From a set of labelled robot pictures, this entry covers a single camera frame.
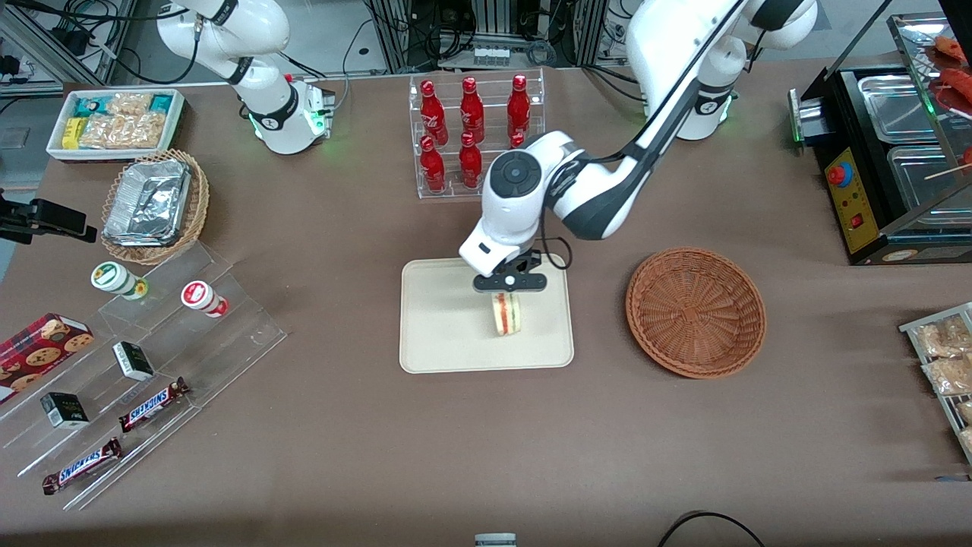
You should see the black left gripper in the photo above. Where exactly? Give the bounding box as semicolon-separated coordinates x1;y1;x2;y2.
472;255;548;306

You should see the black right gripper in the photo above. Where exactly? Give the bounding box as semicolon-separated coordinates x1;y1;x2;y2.
0;190;98;245

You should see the triangular sandwich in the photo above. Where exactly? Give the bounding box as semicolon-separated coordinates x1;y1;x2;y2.
492;292;524;337

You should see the cream rectangular tray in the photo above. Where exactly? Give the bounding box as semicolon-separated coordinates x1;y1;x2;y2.
399;254;575;375

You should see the light wicker basket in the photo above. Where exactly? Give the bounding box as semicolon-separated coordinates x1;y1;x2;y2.
100;149;210;266

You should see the round brown wicker basket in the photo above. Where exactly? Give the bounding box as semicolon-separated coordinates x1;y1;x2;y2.
625;247;767;379

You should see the metal snack tray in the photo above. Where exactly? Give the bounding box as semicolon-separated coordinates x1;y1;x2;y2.
899;302;972;466

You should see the green lid cup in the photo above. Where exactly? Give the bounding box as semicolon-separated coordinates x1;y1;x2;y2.
90;261;149;301

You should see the aluminium foil container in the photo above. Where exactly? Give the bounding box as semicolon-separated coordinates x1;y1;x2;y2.
103;158;191;248

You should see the large clear nut bag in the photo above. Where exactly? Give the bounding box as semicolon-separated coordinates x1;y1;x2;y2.
79;112;166;150

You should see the red cookie box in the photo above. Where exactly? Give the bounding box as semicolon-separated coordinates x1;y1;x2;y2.
0;313;96;403

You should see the small clear nut bag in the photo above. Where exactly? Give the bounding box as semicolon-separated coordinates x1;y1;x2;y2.
106;92;154;116

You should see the white snack bin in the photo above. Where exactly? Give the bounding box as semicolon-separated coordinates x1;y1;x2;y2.
46;89;187;163

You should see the small black box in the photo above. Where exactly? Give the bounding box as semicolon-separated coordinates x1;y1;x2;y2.
112;341;156;381
39;392;90;430

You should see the red lid cup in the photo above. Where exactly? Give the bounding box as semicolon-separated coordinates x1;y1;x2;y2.
181;280;229;318

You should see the clear acrylic bottle rack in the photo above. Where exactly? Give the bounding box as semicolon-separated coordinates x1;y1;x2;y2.
409;68;546;200

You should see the snickers bar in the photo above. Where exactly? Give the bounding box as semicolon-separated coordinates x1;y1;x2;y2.
118;378;191;433
42;438;123;495

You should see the clear acrylic stepped display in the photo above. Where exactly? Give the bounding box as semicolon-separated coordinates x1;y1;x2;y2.
0;242;288;511

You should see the silver box green light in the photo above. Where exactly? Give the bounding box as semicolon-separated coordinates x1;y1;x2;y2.
788;87;836;150

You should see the black food warmer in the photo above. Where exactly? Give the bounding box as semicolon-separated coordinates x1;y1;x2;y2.
824;11;972;267

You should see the steel warmer pan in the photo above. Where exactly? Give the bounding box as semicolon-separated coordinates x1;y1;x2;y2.
887;144;972;212
858;72;942;143

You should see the wooden skewer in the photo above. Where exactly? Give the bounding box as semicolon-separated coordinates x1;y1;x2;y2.
923;148;972;182

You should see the red sausage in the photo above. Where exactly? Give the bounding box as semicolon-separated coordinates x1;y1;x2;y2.
938;68;972;115

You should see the orange sausage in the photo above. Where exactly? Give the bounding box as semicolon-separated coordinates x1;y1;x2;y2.
933;35;972;68

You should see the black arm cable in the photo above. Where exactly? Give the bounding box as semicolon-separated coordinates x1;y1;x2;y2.
538;0;760;273

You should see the aluminium frame with cables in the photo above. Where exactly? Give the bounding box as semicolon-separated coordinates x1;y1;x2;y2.
0;0;141;93

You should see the equipment rack with cables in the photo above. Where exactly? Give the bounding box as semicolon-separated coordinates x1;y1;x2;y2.
363;0;610;71

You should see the black floor cable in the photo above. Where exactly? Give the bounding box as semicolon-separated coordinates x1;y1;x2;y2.
657;511;768;547

